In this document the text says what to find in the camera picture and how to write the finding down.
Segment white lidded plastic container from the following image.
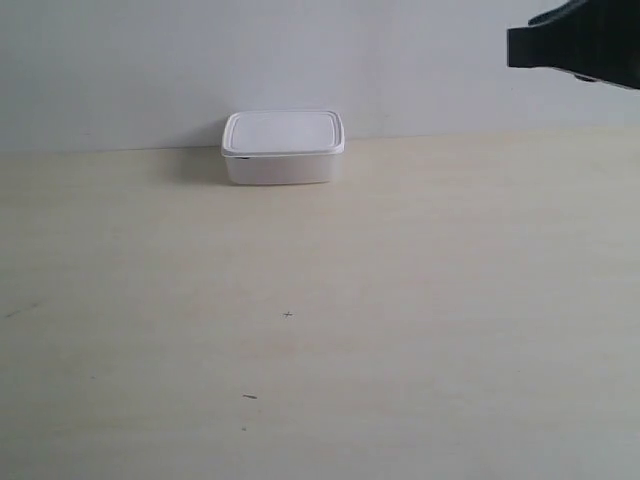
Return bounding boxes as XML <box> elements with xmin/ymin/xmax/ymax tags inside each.
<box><xmin>221</xmin><ymin>110</ymin><xmax>345</xmax><ymax>186</ymax></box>

